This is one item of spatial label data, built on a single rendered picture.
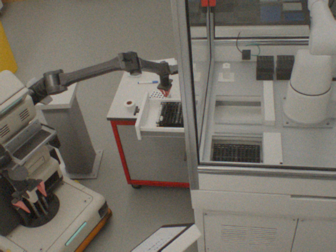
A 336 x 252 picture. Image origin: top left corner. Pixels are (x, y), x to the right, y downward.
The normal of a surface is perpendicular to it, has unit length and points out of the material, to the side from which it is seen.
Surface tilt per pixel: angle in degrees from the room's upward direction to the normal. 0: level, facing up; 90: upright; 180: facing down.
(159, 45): 0
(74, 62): 0
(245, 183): 90
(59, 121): 90
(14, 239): 0
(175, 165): 90
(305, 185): 90
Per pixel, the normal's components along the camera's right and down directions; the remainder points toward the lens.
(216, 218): -0.15, 0.69
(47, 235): -0.10, -0.73
